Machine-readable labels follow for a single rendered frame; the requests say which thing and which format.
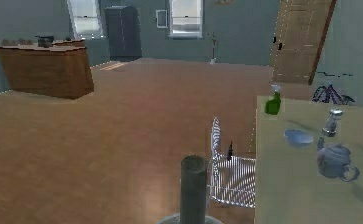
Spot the brown wooden kitchen counter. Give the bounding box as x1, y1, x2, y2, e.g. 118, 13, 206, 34
0, 38, 95, 100

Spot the thin house plant white pot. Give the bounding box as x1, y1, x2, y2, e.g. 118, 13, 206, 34
207, 32, 219, 65

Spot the green spray bottle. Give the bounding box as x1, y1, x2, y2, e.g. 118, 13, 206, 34
264, 84, 283, 116

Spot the white framed window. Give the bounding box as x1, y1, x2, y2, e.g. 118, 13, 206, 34
66, 0, 104, 40
168, 0, 204, 39

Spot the dark grey fridge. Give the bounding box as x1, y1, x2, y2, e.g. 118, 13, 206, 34
104, 5, 143, 62

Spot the brown wooden room door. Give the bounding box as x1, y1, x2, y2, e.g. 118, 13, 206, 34
269, 0, 338, 86

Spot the pale yellow table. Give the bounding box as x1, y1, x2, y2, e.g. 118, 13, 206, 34
253, 95, 363, 224

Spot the silver pepper shaker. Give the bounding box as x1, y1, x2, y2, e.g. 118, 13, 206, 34
321, 108, 344, 138

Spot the dark pot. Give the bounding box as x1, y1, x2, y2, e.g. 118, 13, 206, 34
35, 34, 56, 48

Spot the dark grey cylinder post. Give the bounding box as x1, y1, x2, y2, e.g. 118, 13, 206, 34
155, 154, 224, 224

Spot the white wire chair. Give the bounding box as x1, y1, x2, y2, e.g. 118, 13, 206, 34
208, 116, 257, 209

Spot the white framed wall picture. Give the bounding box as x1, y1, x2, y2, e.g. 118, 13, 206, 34
155, 9, 169, 29

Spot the black door handle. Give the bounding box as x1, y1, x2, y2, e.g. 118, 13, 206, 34
272, 36, 284, 52

